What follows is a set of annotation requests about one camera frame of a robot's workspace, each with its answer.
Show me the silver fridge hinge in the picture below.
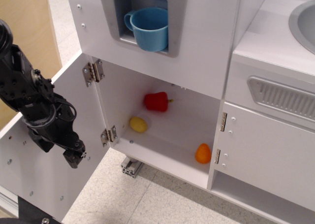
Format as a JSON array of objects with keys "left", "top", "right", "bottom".
[
  {"left": 100, "top": 126, "right": 118, "bottom": 147},
  {"left": 82, "top": 59, "right": 105, "bottom": 87}
]

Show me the white fridge door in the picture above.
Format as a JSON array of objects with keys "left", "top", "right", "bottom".
[{"left": 0, "top": 52, "right": 107, "bottom": 221}]

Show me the orange toy fruit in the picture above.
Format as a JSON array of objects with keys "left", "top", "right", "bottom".
[{"left": 195, "top": 143, "right": 212, "bottom": 164}]

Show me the white oven cabinet door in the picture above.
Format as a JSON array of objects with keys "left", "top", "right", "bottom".
[{"left": 214, "top": 103, "right": 315, "bottom": 210}]

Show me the grey sink basin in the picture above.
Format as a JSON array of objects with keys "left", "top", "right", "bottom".
[{"left": 288, "top": 0, "right": 315, "bottom": 54}]

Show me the upper brass door hinge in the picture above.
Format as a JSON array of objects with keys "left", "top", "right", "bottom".
[{"left": 220, "top": 112, "right": 227, "bottom": 132}]

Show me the brass door hinge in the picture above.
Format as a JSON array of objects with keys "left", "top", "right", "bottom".
[
  {"left": 220, "top": 112, "right": 227, "bottom": 132},
  {"left": 214, "top": 149, "right": 221, "bottom": 164}
]

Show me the white toy fridge cabinet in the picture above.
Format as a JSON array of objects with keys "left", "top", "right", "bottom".
[{"left": 69, "top": 0, "right": 240, "bottom": 189}]

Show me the lower brass door hinge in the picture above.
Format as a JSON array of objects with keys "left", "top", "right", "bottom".
[{"left": 214, "top": 149, "right": 221, "bottom": 164}]

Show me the upper silver fridge hinge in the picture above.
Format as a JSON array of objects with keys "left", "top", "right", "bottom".
[{"left": 82, "top": 59, "right": 105, "bottom": 87}]

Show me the lower silver fridge hinge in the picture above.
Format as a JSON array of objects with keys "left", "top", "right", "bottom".
[{"left": 100, "top": 126, "right": 118, "bottom": 147}]

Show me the plywood board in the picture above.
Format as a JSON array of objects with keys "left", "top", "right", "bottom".
[{"left": 0, "top": 0, "right": 63, "bottom": 124}]

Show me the blue plastic cup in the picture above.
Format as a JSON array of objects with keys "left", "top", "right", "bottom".
[{"left": 124, "top": 7, "right": 168, "bottom": 52}]

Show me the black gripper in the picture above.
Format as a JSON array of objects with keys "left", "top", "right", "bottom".
[{"left": 23, "top": 115, "right": 86, "bottom": 169}]

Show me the red toy bell pepper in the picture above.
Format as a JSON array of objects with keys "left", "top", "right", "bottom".
[{"left": 144, "top": 92, "right": 174, "bottom": 112}]

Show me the aluminium extrusion foot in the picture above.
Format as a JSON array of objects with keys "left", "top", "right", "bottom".
[{"left": 121, "top": 157, "right": 143, "bottom": 178}]

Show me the grey dispenser frame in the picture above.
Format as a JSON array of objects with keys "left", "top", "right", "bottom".
[{"left": 101, "top": 0, "right": 187, "bottom": 58}]

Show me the aluminium rail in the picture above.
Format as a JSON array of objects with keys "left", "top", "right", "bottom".
[{"left": 0, "top": 186, "right": 19, "bottom": 218}]

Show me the white toy kitchen counter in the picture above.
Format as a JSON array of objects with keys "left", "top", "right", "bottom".
[{"left": 208, "top": 0, "right": 315, "bottom": 224}]

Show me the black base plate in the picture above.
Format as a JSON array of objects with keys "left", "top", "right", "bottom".
[{"left": 18, "top": 196, "right": 62, "bottom": 224}]

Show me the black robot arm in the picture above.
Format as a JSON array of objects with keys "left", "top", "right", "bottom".
[{"left": 0, "top": 20, "right": 86, "bottom": 168}]

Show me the grey vent panel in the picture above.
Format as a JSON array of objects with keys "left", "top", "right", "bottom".
[{"left": 247, "top": 76, "right": 315, "bottom": 122}]

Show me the yellow toy potato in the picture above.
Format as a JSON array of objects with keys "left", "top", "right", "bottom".
[{"left": 129, "top": 117, "right": 148, "bottom": 133}]

